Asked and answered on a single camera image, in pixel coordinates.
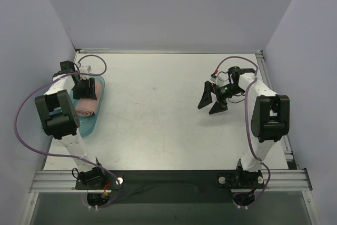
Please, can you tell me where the pink terry towel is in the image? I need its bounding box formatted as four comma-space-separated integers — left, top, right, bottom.
75, 81, 103, 117

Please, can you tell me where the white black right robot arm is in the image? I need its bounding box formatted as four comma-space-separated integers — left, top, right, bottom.
197, 66, 290, 189

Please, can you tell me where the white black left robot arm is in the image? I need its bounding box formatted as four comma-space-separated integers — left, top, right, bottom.
35, 61, 106, 189

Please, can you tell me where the teal translucent plastic tray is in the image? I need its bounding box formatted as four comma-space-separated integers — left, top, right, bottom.
34, 74, 105, 140

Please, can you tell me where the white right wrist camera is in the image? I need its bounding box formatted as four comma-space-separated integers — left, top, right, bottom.
210, 73, 217, 83

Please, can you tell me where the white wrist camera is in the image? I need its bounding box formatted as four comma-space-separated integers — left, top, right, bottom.
210, 73, 217, 83
78, 65, 92, 74

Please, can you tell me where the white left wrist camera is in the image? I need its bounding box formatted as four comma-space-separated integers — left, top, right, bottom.
78, 65, 92, 74

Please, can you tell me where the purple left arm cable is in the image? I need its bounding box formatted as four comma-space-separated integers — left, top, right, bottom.
15, 54, 124, 208

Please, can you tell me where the silver aluminium back rail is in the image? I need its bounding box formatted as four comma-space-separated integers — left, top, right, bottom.
76, 48, 110, 54

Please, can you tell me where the silver aluminium rail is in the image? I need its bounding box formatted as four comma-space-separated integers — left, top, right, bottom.
76, 48, 110, 54
254, 50, 300, 170
29, 170, 312, 193

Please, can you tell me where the silver aluminium right rail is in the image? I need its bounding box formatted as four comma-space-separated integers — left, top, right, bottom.
254, 50, 300, 170

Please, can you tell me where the silver aluminium front rail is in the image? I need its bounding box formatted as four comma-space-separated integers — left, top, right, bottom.
29, 170, 312, 193

